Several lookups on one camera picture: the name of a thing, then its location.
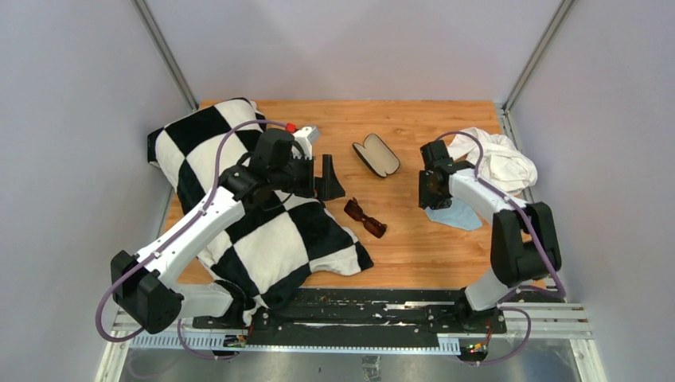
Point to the light blue cleaning cloth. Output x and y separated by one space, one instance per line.
457 215

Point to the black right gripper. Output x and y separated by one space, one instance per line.
425 199

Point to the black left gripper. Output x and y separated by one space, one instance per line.
325 188

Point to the black white checkered pillow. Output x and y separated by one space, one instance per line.
263 258

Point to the aluminium frame rail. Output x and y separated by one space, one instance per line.
545 340

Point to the crumpled white cloth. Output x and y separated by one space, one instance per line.
502 163

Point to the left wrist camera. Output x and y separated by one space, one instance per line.
305 137

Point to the tortoiseshell brown sunglasses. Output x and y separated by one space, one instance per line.
372 225

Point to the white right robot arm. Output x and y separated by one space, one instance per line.
524 244

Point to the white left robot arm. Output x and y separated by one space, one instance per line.
145 284

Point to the black glasses case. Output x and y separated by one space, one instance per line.
377 156

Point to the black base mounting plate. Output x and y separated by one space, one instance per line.
364 318

